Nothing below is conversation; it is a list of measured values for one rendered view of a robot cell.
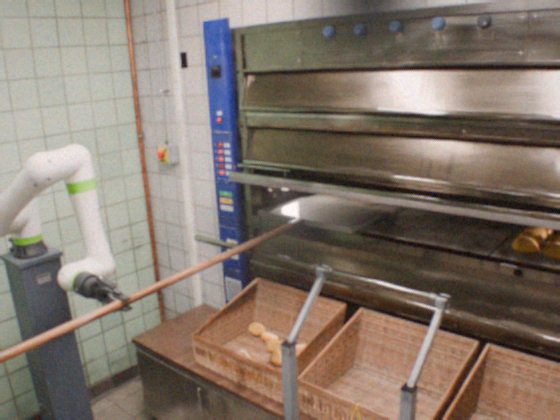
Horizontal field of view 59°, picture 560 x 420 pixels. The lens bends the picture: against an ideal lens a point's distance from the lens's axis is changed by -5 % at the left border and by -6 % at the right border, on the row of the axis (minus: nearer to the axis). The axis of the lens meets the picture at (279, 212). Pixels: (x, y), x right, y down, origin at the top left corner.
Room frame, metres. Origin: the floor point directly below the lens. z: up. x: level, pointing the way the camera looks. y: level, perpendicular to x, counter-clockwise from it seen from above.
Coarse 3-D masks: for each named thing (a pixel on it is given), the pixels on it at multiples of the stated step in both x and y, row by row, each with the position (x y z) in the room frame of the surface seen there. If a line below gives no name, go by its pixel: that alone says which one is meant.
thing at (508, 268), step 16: (272, 224) 2.45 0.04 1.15; (304, 224) 2.32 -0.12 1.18; (352, 240) 2.14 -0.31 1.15; (368, 240) 2.09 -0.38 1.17; (384, 240) 2.04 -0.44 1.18; (400, 240) 2.03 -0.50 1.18; (432, 256) 1.89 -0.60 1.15; (448, 256) 1.85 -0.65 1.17; (464, 256) 1.81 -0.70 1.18; (480, 256) 1.80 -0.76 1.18; (512, 272) 1.68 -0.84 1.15; (528, 272) 1.64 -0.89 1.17; (544, 272) 1.61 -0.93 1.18
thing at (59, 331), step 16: (288, 224) 2.25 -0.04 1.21; (256, 240) 2.07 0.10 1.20; (224, 256) 1.92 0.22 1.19; (192, 272) 1.79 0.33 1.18; (144, 288) 1.64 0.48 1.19; (160, 288) 1.67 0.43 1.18; (112, 304) 1.53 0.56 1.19; (128, 304) 1.57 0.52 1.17; (80, 320) 1.43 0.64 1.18; (48, 336) 1.34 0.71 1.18; (0, 352) 1.24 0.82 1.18; (16, 352) 1.26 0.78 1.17
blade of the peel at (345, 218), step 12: (288, 204) 2.67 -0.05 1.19; (300, 204) 2.66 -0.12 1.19; (312, 204) 2.64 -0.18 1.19; (324, 204) 2.63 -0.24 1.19; (336, 204) 2.61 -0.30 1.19; (264, 216) 2.48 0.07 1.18; (276, 216) 2.43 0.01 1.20; (288, 216) 2.47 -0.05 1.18; (300, 216) 2.45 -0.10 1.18; (312, 216) 2.43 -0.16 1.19; (324, 216) 2.42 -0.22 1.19; (336, 216) 2.41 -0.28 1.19; (348, 216) 2.40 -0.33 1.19; (360, 216) 2.38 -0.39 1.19; (372, 216) 2.37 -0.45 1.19; (336, 228) 2.21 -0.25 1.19; (348, 228) 2.17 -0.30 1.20
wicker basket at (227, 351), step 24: (264, 288) 2.44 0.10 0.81; (288, 288) 2.35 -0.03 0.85; (240, 312) 2.38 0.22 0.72; (264, 312) 2.41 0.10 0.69; (288, 312) 2.31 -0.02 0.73; (312, 312) 2.23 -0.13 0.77; (336, 312) 2.09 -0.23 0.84; (192, 336) 2.13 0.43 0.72; (216, 336) 2.24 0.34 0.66; (240, 336) 2.36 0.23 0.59; (312, 336) 2.20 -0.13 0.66; (216, 360) 2.04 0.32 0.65; (240, 360) 1.94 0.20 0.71; (264, 360) 2.12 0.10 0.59; (312, 360) 1.94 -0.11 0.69; (264, 384) 1.92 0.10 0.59
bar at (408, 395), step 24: (216, 240) 2.18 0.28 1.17; (288, 264) 1.90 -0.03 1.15; (312, 264) 1.83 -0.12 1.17; (312, 288) 1.77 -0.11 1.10; (384, 288) 1.62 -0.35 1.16; (408, 288) 1.57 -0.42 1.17; (432, 336) 1.42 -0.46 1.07; (288, 360) 1.62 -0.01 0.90; (288, 384) 1.62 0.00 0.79; (408, 384) 1.34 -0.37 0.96; (288, 408) 1.62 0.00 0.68; (408, 408) 1.30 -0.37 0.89
